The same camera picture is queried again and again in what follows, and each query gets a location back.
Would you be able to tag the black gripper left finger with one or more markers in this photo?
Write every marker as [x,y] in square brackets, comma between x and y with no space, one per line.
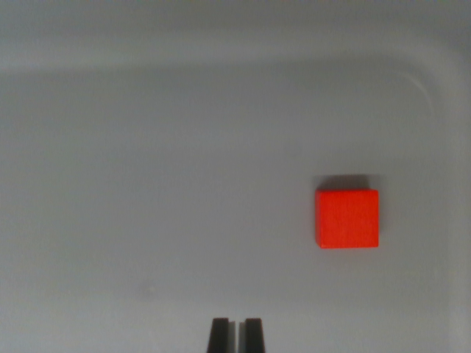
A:
[219,336]

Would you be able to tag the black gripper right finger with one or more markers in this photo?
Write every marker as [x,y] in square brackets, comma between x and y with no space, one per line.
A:
[254,336]

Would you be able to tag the red wooden block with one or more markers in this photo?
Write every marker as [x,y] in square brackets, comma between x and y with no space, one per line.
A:
[347,218]

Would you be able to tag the white plastic tray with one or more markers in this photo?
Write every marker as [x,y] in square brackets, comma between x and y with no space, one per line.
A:
[184,165]

